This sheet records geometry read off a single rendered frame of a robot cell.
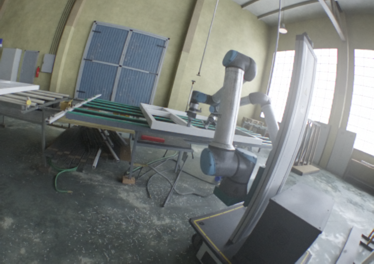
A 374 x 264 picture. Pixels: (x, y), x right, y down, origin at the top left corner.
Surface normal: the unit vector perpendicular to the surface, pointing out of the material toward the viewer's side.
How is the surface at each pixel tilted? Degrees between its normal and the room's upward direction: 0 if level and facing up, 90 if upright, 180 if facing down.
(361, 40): 90
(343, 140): 90
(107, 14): 90
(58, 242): 0
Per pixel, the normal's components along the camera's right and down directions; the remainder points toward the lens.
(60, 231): 0.25, -0.96
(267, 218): -0.84, -0.13
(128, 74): 0.36, 0.24
